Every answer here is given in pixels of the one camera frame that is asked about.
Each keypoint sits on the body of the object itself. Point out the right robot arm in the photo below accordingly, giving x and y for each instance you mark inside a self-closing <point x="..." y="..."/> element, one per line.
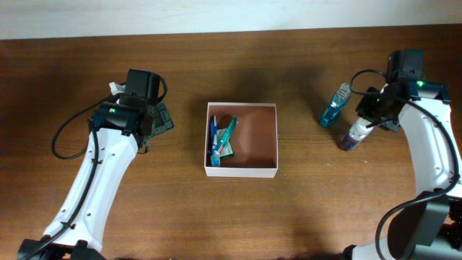
<point x="429" y="226"/>

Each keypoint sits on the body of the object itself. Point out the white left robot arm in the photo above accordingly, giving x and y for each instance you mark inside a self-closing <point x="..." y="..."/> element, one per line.
<point x="120" y="128"/>

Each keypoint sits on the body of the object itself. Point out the blue toothbrush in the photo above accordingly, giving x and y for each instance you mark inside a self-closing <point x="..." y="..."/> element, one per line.
<point x="215" y="156"/>

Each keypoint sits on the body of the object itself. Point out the blue liquid bottle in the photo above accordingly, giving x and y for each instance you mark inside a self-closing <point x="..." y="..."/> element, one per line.
<point x="338" y="101"/>

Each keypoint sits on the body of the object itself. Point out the white cardboard box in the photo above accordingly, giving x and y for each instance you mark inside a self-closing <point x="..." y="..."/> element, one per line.
<point x="254" y="141"/>

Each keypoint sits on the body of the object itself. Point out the green white sachet packet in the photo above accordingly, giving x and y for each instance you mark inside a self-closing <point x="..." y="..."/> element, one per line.
<point x="227" y="149"/>

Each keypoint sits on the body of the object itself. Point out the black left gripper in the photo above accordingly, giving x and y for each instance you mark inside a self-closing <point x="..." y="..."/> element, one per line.
<point x="164" y="120"/>

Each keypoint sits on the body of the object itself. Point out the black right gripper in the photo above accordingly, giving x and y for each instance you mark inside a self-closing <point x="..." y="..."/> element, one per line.
<point x="364" y="110"/>

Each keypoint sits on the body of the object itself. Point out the green toothpaste tube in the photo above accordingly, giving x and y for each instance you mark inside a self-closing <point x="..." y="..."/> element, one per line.
<point x="226" y="136"/>

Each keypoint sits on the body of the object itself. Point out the clear spray bottle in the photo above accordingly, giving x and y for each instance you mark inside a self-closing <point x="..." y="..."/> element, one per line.
<point x="357" y="133"/>

